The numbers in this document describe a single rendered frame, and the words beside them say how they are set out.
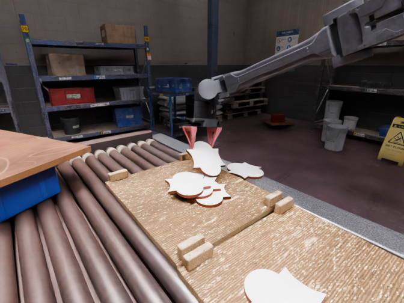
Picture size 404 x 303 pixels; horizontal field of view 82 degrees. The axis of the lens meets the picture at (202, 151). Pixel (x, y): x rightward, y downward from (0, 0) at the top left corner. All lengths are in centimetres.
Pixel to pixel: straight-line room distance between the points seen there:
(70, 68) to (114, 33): 92
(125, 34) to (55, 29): 117
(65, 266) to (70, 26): 476
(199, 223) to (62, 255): 29
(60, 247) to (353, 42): 72
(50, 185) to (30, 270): 28
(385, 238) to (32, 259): 75
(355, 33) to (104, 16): 493
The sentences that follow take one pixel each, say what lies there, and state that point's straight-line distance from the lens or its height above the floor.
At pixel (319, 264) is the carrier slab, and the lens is 52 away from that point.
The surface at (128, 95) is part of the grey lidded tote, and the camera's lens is 466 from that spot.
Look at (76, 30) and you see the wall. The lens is 512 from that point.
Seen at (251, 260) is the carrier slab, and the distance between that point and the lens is 49.
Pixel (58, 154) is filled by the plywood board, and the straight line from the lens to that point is 77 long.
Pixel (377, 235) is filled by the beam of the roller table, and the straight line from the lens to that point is 69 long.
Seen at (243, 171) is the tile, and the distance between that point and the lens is 84.
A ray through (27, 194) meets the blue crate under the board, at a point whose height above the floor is 96.
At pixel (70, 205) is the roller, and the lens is 74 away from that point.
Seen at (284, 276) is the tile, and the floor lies 95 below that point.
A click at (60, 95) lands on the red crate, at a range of 440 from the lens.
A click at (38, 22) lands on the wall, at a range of 507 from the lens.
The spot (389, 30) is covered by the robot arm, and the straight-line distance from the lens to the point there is 55.
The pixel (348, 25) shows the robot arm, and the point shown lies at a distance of 57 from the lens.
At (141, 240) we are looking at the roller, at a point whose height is 92.
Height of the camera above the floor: 128
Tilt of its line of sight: 21 degrees down
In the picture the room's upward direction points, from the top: straight up
